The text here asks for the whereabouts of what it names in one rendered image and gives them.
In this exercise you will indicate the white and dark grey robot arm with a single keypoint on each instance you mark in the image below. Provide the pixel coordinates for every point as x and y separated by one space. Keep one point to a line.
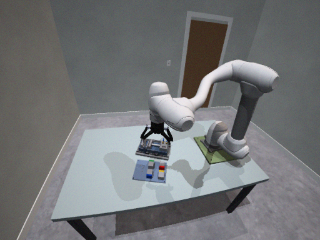
254 79

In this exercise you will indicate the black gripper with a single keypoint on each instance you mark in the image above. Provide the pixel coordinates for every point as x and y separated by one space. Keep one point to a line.
157 131

